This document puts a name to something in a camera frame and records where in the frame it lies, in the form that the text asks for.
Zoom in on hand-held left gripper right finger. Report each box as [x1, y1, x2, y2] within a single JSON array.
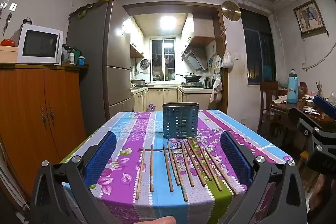
[[220, 131, 307, 224]]

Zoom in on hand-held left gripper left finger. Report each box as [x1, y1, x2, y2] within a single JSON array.
[[30, 132, 117, 224]]

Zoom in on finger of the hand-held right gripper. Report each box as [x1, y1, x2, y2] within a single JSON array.
[[313, 95, 336, 119], [288, 108, 336, 153]]

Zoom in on blue perforated utensil holder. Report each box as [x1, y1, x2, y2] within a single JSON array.
[[162, 102, 199, 139]]

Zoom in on set of wooden chopsticks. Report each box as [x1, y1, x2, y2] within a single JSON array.
[[135, 143, 239, 202]]

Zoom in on person's right hand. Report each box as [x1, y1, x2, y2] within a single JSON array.
[[309, 174, 336, 216]]

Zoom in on person's left hand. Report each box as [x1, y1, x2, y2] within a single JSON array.
[[151, 216, 177, 224]]

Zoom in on white crumpled paper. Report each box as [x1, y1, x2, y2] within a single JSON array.
[[302, 106, 321, 115]]

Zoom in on red lid jar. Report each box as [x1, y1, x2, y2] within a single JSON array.
[[299, 82, 308, 101]]

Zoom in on blue thermos bottle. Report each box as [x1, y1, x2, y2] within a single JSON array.
[[287, 69, 299, 104]]

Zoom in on wooden chair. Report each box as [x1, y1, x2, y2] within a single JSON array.
[[259, 81, 280, 135]]

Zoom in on floral striped tablecloth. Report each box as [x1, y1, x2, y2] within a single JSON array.
[[60, 109, 294, 224]]

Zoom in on hanging kitchen towel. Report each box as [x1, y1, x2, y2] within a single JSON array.
[[209, 74, 223, 104]]

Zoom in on orange wooden cabinet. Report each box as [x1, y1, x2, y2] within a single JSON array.
[[0, 63, 88, 203]]

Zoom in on dark barred window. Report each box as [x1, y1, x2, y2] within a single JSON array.
[[240, 7, 277, 85]]

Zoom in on gas stove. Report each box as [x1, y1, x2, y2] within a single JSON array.
[[180, 81, 204, 88]]

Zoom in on beige kitchen base cabinets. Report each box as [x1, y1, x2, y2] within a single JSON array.
[[130, 86, 214, 112]]

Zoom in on framed elephant picture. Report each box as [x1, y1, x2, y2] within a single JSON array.
[[293, 0, 327, 35]]

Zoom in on black wok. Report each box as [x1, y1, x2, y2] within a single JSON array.
[[176, 72, 202, 82]]

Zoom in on white hanging plastic bag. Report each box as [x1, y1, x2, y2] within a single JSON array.
[[221, 49, 235, 69]]

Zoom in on grey refrigerator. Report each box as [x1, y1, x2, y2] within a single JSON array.
[[66, 0, 133, 122]]

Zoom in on metal range hood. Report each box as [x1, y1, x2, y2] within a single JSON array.
[[181, 45, 208, 72]]

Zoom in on kitchen window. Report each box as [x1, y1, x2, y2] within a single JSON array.
[[150, 38, 176, 81]]

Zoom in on white microwave oven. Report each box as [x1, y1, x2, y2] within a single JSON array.
[[17, 24, 64, 66]]

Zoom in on cream storage box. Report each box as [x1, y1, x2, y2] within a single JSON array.
[[0, 46, 19, 63]]

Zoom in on kitchen ceiling light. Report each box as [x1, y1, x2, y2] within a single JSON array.
[[160, 14, 177, 31]]

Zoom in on white wall cable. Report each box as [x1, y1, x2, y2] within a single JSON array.
[[302, 43, 336, 71]]

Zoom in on kitchen wall cabinets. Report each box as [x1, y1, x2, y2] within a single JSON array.
[[130, 17, 145, 58]]

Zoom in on gold wall clock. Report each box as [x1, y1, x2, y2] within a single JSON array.
[[221, 1, 242, 21]]

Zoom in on brown doorway frame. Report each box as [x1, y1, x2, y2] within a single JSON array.
[[122, 2, 229, 114]]

